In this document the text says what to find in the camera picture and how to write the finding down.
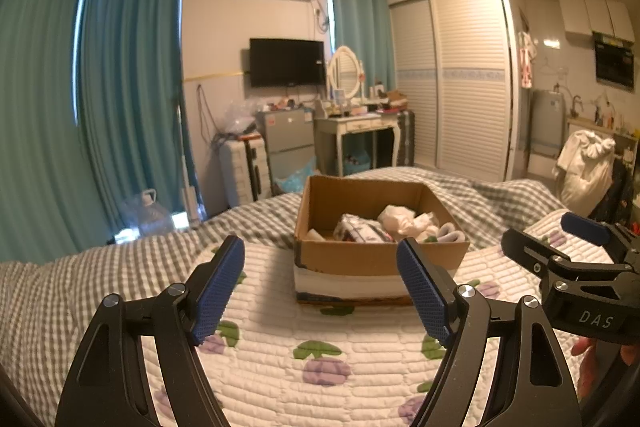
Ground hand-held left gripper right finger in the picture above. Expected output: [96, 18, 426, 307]
[396, 237, 583, 427]

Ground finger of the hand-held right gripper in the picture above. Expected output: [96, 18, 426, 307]
[501, 228, 632, 280]
[560, 212, 640, 260]

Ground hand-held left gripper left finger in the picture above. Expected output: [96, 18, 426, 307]
[55, 234, 247, 427]

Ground white pink cloth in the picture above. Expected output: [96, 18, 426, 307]
[377, 205, 438, 238]

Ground brown cardboard box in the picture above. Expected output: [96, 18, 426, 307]
[293, 175, 471, 307]

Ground floral tissue pack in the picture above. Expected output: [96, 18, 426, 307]
[334, 214, 396, 243]

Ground person's right hand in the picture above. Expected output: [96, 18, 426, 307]
[572, 337, 640, 400]

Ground quilted floral mat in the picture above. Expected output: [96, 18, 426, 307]
[145, 209, 616, 427]

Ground large water bottle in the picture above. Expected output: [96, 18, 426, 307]
[125, 188, 171, 238]

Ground grey washing machine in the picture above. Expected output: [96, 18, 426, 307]
[529, 89, 571, 178]

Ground white suitcase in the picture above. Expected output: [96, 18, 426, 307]
[220, 138, 273, 208]

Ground blue plastic bag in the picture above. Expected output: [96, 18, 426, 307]
[272, 157, 318, 195]

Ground dark suitcase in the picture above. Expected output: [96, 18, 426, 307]
[397, 109, 417, 166]

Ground black range hood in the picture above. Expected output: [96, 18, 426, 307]
[592, 31, 636, 88]

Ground small silver fridge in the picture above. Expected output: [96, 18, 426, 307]
[256, 108, 317, 198]

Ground clear plastic bag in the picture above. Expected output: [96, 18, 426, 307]
[225, 99, 261, 138]

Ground pink hanging clothes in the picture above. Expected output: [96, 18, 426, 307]
[517, 32, 536, 90]

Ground white dressing table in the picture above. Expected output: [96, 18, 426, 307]
[314, 109, 401, 175]

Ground white sliding door wardrobe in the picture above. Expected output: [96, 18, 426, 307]
[389, 0, 521, 182]

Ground white oval mirror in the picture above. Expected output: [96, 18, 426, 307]
[327, 46, 365, 100]

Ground wide teal curtain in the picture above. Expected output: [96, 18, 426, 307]
[0, 0, 116, 263]

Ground narrow teal curtain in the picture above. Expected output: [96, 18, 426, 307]
[326, 0, 398, 170]

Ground dark hanging cable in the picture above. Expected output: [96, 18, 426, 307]
[196, 84, 216, 142]

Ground white wall cabinets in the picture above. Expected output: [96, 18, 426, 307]
[557, 0, 636, 42]

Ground black wall television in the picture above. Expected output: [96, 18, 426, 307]
[249, 38, 326, 88]

